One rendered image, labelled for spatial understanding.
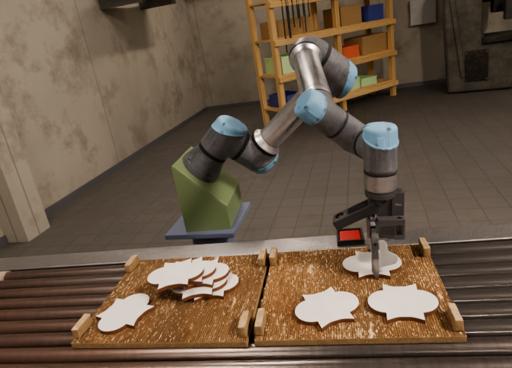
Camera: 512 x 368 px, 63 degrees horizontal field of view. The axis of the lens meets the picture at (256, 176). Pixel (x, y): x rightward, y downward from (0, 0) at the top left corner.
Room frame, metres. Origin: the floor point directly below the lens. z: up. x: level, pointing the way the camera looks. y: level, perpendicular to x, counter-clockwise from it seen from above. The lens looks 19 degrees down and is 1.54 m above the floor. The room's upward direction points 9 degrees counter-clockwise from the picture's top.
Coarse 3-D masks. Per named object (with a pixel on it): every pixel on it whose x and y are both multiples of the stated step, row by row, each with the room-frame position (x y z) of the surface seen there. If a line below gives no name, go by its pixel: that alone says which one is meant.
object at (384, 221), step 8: (368, 192) 0.89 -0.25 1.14; (392, 192) 0.88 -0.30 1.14; (400, 192) 0.88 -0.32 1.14; (376, 200) 0.89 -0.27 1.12; (384, 200) 0.90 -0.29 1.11; (392, 200) 0.88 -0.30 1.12; (400, 200) 0.88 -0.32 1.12; (384, 208) 0.89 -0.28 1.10; (392, 208) 0.88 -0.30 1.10; (400, 208) 0.88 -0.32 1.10; (368, 216) 0.89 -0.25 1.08; (376, 216) 0.89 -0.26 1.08; (384, 216) 0.88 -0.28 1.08; (392, 216) 0.88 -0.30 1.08; (400, 216) 0.87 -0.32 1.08; (368, 224) 0.89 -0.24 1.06; (376, 224) 0.87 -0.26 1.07; (384, 224) 0.87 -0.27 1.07; (392, 224) 0.86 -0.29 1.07; (400, 224) 0.86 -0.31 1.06; (368, 232) 0.89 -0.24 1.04; (376, 232) 0.87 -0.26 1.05; (384, 232) 0.88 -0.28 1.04; (392, 232) 0.87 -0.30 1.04; (400, 232) 0.87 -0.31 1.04
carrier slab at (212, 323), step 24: (144, 264) 1.10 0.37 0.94; (240, 264) 1.02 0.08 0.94; (120, 288) 0.99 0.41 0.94; (144, 288) 0.98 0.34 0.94; (240, 288) 0.90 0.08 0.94; (96, 312) 0.90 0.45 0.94; (168, 312) 0.85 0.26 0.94; (192, 312) 0.84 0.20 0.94; (216, 312) 0.82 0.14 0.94; (240, 312) 0.81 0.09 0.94; (96, 336) 0.81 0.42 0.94; (120, 336) 0.79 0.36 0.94; (144, 336) 0.78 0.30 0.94; (168, 336) 0.77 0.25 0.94; (192, 336) 0.75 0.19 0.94; (216, 336) 0.74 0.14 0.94
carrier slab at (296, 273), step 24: (288, 264) 0.98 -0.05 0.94; (312, 264) 0.96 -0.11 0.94; (336, 264) 0.94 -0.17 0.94; (408, 264) 0.89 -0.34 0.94; (432, 264) 0.87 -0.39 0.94; (288, 288) 0.87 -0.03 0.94; (312, 288) 0.85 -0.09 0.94; (336, 288) 0.84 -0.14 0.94; (360, 288) 0.82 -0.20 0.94; (432, 288) 0.78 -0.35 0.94; (288, 312) 0.78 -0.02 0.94; (360, 312) 0.74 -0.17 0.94; (264, 336) 0.72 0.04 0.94; (288, 336) 0.71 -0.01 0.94; (312, 336) 0.69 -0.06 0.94; (336, 336) 0.68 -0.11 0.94; (360, 336) 0.67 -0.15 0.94; (384, 336) 0.66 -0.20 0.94; (408, 336) 0.65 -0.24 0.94; (432, 336) 0.64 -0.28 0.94; (456, 336) 0.63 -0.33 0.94
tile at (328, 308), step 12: (312, 300) 0.79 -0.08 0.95; (324, 300) 0.79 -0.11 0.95; (336, 300) 0.78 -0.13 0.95; (348, 300) 0.77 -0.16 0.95; (300, 312) 0.76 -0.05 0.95; (312, 312) 0.75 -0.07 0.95; (324, 312) 0.75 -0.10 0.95; (336, 312) 0.74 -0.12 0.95; (348, 312) 0.73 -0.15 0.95; (312, 324) 0.73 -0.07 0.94; (324, 324) 0.71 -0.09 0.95; (336, 324) 0.72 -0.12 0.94
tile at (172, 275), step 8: (168, 264) 0.98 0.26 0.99; (176, 264) 0.98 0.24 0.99; (184, 264) 0.97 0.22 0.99; (192, 264) 0.96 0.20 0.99; (200, 264) 0.95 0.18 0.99; (152, 272) 0.96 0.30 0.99; (160, 272) 0.95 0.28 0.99; (168, 272) 0.94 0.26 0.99; (176, 272) 0.94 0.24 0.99; (184, 272) 0.93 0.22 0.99; (192, 272) 0.92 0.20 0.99; (200, 272) 0.92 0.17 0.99; (152, 280) 0.92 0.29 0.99; (160, 280) 0.91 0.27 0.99; (168, 280) 0.90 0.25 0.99; (176, 280) 0.90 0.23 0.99; (184, 280) 0.89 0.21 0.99; (192, 280) 0.90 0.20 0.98; (160, 288) 0.88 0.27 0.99; (168, 288) 0.88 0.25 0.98
